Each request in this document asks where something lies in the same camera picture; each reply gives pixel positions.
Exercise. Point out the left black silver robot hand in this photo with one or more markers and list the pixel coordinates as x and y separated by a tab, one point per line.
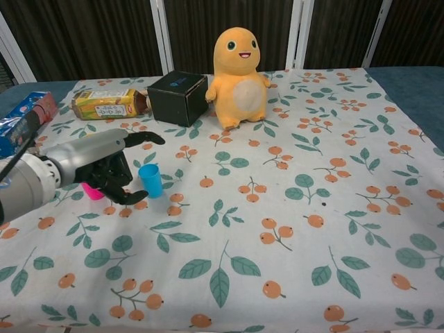
90	152

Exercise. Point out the pink plastic cup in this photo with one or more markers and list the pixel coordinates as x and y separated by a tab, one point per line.
92	193

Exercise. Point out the light blue plastic cup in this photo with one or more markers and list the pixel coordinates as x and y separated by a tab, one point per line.
152	180

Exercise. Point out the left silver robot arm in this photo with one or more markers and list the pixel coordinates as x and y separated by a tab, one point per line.
24	187

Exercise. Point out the yellow label drink bottle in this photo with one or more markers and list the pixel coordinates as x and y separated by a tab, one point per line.
104	104

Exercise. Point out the blue cookie box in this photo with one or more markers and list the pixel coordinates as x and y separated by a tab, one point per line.
17	118

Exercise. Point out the black cardboard box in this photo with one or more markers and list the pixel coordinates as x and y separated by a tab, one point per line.
173	100

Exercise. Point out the dark folding screen panel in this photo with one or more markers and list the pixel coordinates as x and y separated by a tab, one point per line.
225	21
412	31
340	31
86	34

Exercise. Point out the yellow plush toy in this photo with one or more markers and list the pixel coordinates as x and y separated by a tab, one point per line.
239	79

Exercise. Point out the floral print tablecloth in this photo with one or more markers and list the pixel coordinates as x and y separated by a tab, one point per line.
260	208

